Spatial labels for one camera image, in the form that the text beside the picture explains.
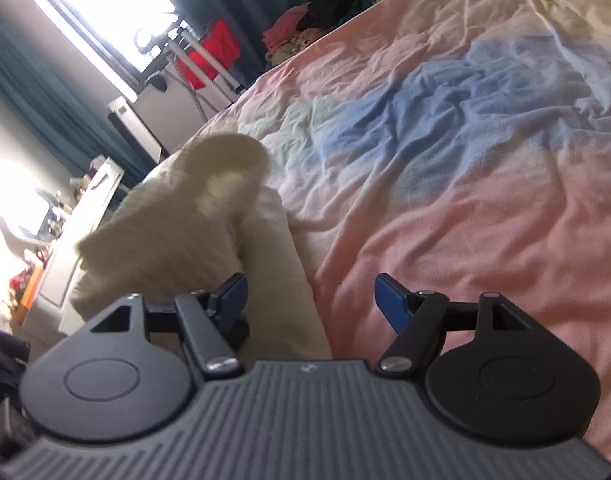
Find cream white garment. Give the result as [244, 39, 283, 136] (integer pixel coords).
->
[71, 133, 331, 362]

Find pile of colourful clothes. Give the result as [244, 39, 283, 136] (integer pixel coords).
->
[262, 0, 381, 67]

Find white dressing table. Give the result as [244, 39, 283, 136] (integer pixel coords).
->
[21, 158, 124, 344]

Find pastel pink blue bedsheet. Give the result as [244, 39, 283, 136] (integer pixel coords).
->
[120, 0, 611, 466]

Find orange tray with items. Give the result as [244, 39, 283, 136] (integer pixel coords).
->
[7, 250, 48, 324]

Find dark hanging garment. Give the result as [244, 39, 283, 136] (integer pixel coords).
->
[0, 320, 35, 466]

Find white cabinet under window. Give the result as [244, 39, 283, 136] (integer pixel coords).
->
[106, 72, 232, 162]

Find white vanity mirror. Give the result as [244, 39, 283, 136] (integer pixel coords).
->
[0, 190, 59, 258]

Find red bag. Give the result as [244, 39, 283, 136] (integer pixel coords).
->
[179, 20, 243, 93]

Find teal curtain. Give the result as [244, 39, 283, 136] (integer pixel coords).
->
[0, 0, 307, 184]

